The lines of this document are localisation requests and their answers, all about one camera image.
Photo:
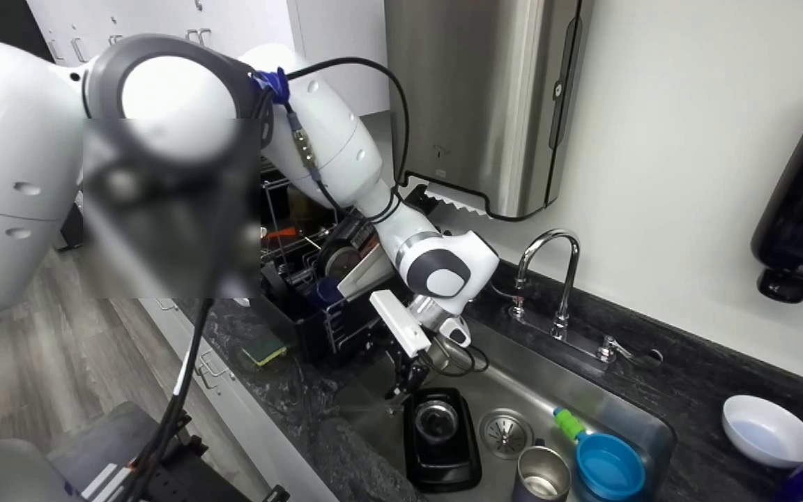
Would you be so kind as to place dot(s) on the black round pan lid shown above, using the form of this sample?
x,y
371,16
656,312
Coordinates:
x,y
345,255

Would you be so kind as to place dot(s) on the white base cabinet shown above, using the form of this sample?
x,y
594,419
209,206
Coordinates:
x,y
189,343

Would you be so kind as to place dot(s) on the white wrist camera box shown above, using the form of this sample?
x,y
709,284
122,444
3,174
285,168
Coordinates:
x,y
400,325

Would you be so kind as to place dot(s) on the chrome sink faucet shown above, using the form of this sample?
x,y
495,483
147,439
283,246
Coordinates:
x,y
564,322

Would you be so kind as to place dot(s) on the black dish rack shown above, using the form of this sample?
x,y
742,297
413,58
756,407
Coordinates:
x,y
299,311

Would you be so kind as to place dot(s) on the black cup in sink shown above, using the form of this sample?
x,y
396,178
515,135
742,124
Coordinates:
x,y
442,442

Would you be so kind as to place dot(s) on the steel sink drain strainer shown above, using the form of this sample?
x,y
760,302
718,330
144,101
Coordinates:
x,y
505,432

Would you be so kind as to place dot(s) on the small white bowl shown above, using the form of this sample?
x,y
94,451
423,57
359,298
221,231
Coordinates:
x,y
771,432

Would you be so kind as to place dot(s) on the shiny steel pot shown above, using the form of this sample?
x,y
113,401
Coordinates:
x,y
123,185

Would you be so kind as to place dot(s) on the black breadboard table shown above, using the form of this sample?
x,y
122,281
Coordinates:
x,y
208,477

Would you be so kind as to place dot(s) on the white cutting board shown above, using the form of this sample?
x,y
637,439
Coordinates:
x,y
364,276

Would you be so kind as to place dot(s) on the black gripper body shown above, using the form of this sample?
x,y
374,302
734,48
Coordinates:
x,y
453,332

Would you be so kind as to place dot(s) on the stainless paper towel dispenser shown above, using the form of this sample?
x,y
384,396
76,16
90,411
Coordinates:
x,y
474,92

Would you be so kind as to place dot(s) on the stainless steel sink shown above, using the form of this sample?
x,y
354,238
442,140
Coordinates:
x,y
504,380

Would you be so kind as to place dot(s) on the green yellow sponge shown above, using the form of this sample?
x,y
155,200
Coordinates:
x,y
262,352

